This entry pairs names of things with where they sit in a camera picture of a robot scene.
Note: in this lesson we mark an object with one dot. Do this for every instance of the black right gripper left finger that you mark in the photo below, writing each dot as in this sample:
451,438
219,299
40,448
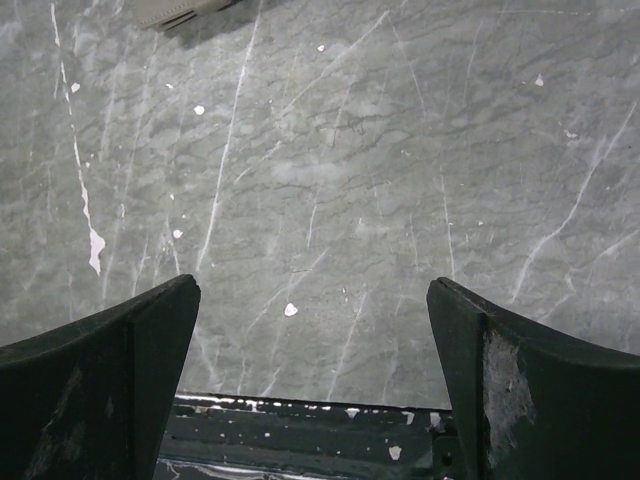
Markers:
91,399

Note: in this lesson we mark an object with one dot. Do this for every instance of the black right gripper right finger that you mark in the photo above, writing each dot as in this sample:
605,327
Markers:
531,402

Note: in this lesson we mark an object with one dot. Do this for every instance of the grey card holder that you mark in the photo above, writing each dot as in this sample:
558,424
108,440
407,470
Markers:
162,15

